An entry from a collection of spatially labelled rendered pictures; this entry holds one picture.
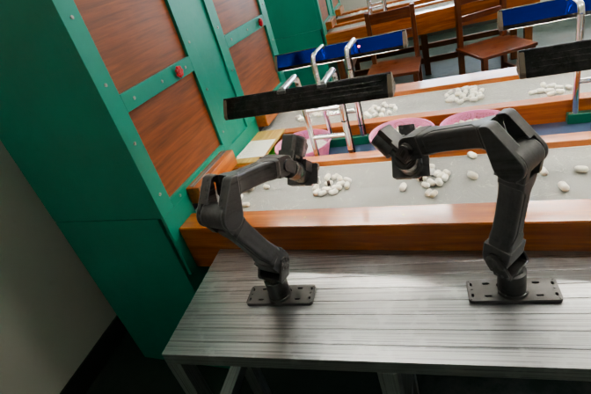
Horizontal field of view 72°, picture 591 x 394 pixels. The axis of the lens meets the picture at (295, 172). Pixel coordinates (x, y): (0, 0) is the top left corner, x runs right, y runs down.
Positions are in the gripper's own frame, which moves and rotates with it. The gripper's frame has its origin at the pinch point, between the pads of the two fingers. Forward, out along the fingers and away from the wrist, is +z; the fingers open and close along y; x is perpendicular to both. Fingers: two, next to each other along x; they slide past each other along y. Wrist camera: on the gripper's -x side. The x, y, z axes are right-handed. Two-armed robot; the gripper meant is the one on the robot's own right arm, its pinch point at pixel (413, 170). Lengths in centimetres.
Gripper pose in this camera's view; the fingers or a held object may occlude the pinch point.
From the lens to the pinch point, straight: 126.3
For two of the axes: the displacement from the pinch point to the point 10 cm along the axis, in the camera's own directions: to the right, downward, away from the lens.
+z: 3.9, 1.5, 9.1
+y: -9.2, 0.6, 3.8
